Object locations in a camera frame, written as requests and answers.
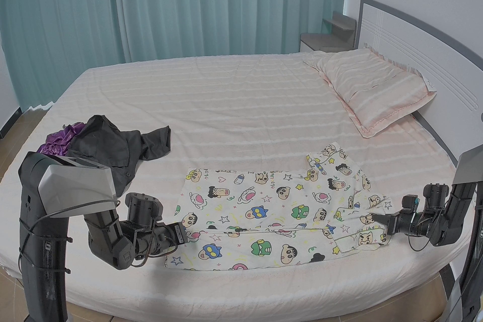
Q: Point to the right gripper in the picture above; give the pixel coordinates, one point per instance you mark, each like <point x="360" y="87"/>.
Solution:
<point x="402" y="223"/>

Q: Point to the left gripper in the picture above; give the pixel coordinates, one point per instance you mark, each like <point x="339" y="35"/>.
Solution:
<point x="162" y="237"/>

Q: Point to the white printed pyjama top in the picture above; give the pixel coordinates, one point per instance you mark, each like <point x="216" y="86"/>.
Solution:
<point x="264" y="207"/>

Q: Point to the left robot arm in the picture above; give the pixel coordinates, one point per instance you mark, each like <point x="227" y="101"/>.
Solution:
<point x="45" y="237"/>

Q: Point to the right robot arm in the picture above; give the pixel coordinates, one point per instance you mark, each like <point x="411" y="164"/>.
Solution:
<point x="452" y="222"/>

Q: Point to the bed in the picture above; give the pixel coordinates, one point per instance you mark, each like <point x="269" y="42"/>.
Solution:
<point x="245" y="98"/>

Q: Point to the black shirt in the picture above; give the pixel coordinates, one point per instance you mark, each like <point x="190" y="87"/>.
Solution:
<point x="105" y="147"/>

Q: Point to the pink striped pillow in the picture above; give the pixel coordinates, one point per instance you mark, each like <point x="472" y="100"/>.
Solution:
<point x="377" y="90"/>

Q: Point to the purple garment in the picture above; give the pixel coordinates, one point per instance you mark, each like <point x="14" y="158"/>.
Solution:
<point x="60" y="141"/>

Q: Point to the grey bedside table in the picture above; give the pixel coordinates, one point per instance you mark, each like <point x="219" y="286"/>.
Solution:
<point x="324" y="41"/>

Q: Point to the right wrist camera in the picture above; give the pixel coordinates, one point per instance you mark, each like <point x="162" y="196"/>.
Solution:
<point x="409" y="202"/>

